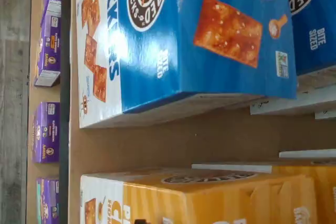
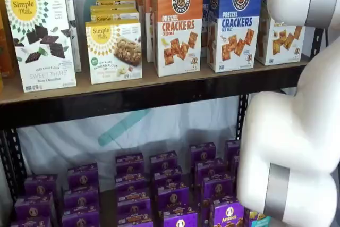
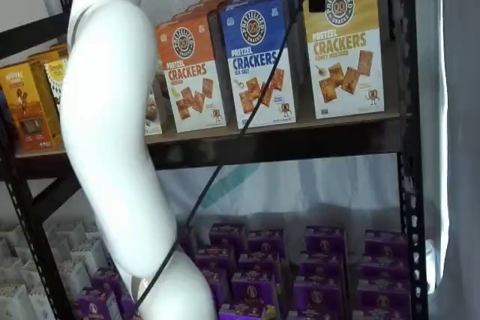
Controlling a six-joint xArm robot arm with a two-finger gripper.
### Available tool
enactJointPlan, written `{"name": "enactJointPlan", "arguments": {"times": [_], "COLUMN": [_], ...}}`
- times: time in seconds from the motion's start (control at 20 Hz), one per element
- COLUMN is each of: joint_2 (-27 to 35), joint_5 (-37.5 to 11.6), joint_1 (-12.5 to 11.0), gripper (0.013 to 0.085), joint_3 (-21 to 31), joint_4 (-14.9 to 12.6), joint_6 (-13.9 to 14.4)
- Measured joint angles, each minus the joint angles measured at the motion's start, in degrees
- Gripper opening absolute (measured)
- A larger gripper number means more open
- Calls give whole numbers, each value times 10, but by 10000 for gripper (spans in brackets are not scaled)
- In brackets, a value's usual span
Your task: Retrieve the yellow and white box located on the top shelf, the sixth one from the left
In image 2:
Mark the wooden shelf board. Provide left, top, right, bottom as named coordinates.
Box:
left=0, top=54, right=310, bottom=104

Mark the black metal shelf rack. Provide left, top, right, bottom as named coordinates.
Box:
left=0, top=26, right=327, bottom=227

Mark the purple Annie's box orange label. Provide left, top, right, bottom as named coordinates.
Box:
left=117, top=212, right=154, bottom=227
left=149, top=150, right=178, bottom=171
left=152, top=166, right=183, bottom=187
left=161, top=209, right=199, bottom=227
left=116, top=191, right=151, bottom=216
left=156, top=183, right=190, bottom=212
left=115, top=153, right=146, bottom=175
left=115, top=172, right=147, bottom=195

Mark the purple Annie's box red label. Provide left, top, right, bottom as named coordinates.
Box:
left=194, top=158, right=226, bottom=180
left=189, top=142, right=217, bottom=163
left=201, top=175, right=237, bottom=203
left=209, top=201, right=245, bottom=227

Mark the Simple Mills almond bar box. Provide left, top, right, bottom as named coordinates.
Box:
left=95, top=0, right=137, bottom=9
left=90, top=5, right=139, bottom=14
left=84, top=19, right=143, bottom=85
left=90, top=11, right=140, bottom=23

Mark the purple Annie's box teal label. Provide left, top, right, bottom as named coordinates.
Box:
left=243, top=207, right=269, bottom=227
left=225, top=139, right=242, bottom=163
left=230, top=154, right=241, bottom=177

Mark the blue sea salt cracker box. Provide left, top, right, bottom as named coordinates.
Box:
left=207, top=0, right=264, bottom=73
left=200, top=0, right=221, bottom=57

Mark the Simple Mills sweet thins box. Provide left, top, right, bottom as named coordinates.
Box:
left=19, top=0, right=82, bottom=73
left=4, top=0, right=78, bottom=94

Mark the yellow honey mustard cracker box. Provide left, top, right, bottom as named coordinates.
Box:
left=256, top=3, right=307, bottom=66

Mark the white backdrop cloth teal logo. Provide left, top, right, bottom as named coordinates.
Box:
left=15, top=0, right=317, bottom=185

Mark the purple Annie's boxes group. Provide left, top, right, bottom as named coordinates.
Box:
left=53, top=141, right=240, bottom=227

